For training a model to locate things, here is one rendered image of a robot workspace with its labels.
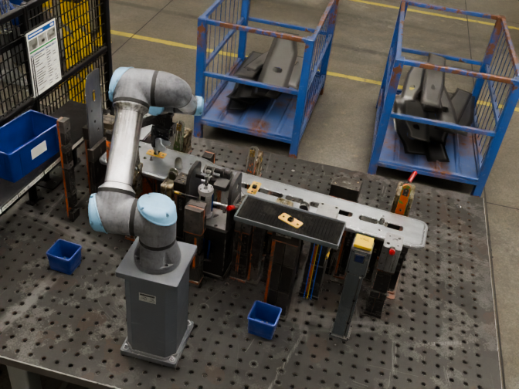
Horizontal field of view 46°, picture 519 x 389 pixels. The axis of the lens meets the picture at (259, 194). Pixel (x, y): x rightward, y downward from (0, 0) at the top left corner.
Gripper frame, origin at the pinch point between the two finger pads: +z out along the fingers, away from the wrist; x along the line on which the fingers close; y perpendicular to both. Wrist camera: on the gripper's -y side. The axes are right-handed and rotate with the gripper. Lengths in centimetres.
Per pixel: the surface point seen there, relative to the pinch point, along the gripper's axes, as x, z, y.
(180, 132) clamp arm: 10.6, -5.0, 6.2
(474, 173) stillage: 191, 86, 152
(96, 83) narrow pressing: -1.0, -25.5, -26.8
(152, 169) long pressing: -11.1, 2.0, 3.5
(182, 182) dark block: -29.0, -9.8, 24.9
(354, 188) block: 9, -1, 85
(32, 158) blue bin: -36, -6, -36
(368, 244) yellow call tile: -39, -14, 97
